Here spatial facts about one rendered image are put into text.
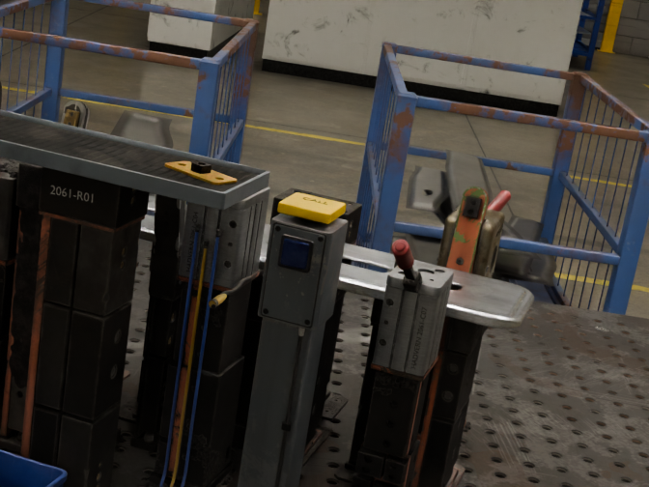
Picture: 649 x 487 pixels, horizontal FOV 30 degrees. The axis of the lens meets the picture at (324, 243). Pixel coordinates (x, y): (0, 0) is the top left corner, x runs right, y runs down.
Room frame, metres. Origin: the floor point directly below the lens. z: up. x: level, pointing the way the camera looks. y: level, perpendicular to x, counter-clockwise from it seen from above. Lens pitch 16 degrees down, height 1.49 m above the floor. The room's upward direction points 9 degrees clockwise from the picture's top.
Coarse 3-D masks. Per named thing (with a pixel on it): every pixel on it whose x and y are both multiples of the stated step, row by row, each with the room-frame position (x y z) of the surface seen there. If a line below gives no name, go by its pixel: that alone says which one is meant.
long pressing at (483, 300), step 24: (264, 240) 1.64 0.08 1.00; (264, 264) 1.54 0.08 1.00; (384, 264) 1.61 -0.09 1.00; (432, 264) 1.65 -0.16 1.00; (360, 288) 1.50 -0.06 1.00; (384, 288) 1.50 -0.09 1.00; (480, 288) 1.57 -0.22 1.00; (504, 288) 1.59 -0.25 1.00; (456, 312) 1.47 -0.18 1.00; (480, 312) 1.46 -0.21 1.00; (504, 312) 1.49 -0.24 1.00
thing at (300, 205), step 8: (296, 192) 1.30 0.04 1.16; (288, 200) 1.26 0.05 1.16; (296, 200) 1.27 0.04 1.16; (304, 200) 1.28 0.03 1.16; (312, 200) 1.28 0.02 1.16; (320, 200) 1.29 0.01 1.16; (328, 200) 1.29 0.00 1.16; (280, 208) 1.25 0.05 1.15; (288, 208) 1.25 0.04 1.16; (296, 208) 1.25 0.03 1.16; (304, 208) 1.25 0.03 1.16; (312, 208) 1.25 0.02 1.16; (320, 208) 1.25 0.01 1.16; (328, 208) 1.26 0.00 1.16; (336, 208) 1.27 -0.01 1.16; (344, 208) 1.29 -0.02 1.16; (304, 216) 1.24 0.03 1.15; (312, 216) 1.24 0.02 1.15; (320, 216) 1.24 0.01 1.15; (328, 216) 1.24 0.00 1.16; (336, 216) 1.26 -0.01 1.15
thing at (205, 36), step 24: (168, 0) 9.50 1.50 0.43; (192, 0) 9.50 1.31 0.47; (216, 0) 9.52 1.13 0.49; (240, 0) 10.89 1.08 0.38; (168, 24) 9.50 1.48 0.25; (192, 24) 9.50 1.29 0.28; (216, 24) 9.68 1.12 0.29; (168, 48) 9.51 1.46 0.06; (192, 48) 9.50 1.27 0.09; (216, 48) 9.97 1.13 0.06
